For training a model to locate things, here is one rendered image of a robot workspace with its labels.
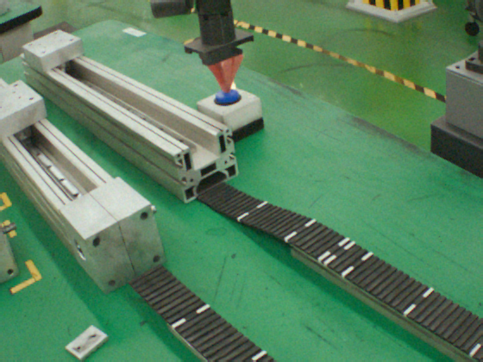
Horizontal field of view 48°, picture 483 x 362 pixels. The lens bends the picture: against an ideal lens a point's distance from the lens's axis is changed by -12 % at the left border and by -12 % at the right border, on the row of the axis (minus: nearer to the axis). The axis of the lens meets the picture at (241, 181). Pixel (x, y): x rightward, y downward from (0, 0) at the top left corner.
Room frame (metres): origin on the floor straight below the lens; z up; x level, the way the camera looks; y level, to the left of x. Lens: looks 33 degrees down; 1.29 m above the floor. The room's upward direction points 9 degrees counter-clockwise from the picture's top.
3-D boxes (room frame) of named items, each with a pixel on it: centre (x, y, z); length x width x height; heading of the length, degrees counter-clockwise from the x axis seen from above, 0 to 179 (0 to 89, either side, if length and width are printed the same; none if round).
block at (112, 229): (0.64, 0.17, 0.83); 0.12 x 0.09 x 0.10; 123
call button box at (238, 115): (0.94, 0.01, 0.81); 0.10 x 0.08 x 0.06; 123
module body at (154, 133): (1.11, 0.26, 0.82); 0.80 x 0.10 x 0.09; 33
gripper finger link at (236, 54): (0.94, 0.01, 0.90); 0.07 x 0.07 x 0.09; 33
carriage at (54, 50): (1.32, 0.40, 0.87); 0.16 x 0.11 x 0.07; 33
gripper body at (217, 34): (0.94, 0.00, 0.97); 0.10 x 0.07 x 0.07; 123
